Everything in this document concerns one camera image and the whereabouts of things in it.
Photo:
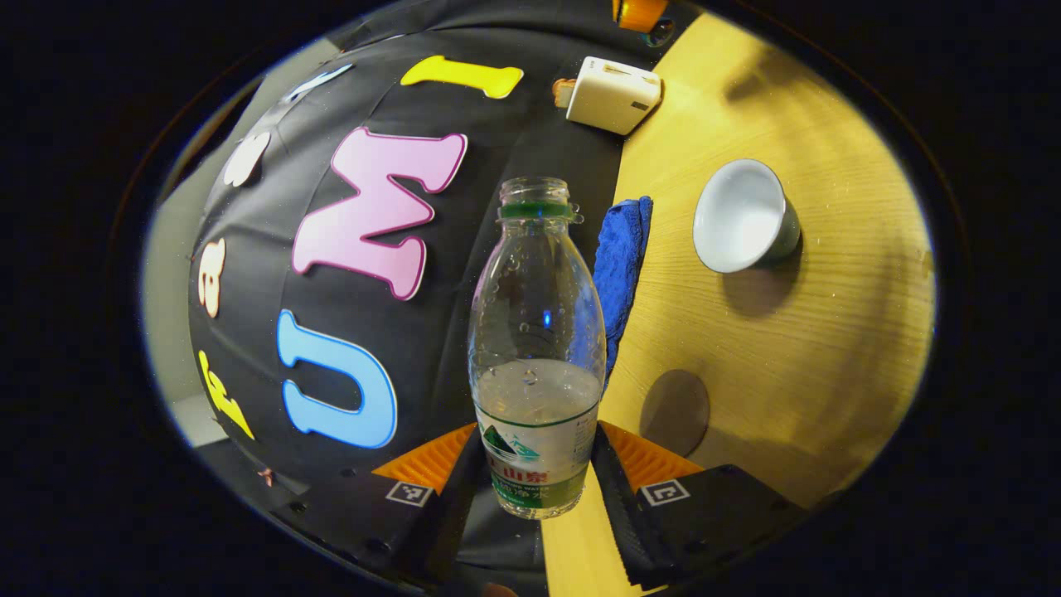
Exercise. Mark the white toaster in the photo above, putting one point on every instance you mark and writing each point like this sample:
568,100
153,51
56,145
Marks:
613,95

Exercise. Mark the white teacup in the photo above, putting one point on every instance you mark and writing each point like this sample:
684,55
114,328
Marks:
742,215

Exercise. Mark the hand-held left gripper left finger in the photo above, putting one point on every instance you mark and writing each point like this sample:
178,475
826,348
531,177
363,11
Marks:
452,514

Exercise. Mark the pink clip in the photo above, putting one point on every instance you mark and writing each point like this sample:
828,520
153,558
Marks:
267,475

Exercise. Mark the round coaster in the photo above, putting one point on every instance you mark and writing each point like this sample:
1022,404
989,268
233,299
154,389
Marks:
675,412

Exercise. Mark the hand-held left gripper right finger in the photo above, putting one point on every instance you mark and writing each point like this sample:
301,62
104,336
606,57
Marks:
617,506

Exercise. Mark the blue towel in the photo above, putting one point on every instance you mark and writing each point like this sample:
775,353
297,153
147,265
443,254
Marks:
622,274

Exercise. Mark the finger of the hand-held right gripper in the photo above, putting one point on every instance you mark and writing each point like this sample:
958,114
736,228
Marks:
638,12

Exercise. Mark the clear plastic water bottle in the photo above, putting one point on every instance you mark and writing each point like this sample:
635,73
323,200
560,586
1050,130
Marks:
536,348

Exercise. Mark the toasted bread slice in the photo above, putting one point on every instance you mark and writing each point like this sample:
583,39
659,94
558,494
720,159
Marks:
563,91

